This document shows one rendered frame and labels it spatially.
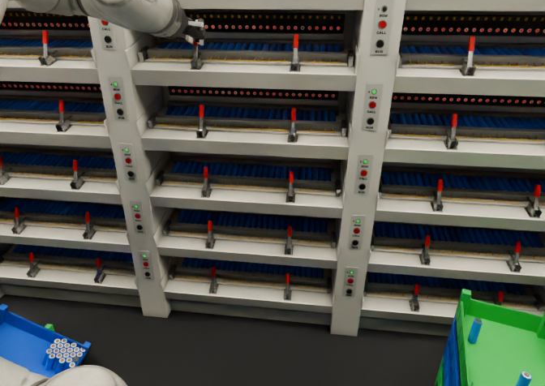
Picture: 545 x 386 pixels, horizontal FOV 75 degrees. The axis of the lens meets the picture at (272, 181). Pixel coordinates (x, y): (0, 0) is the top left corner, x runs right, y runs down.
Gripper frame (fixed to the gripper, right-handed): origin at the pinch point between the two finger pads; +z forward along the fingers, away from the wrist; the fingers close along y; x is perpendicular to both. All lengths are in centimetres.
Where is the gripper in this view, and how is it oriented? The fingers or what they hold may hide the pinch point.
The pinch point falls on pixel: (195, 36)
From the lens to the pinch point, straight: 103.5
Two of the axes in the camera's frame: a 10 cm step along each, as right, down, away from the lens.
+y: 9.9, 0.6, -1.0
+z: 1.1, -1.8, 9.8
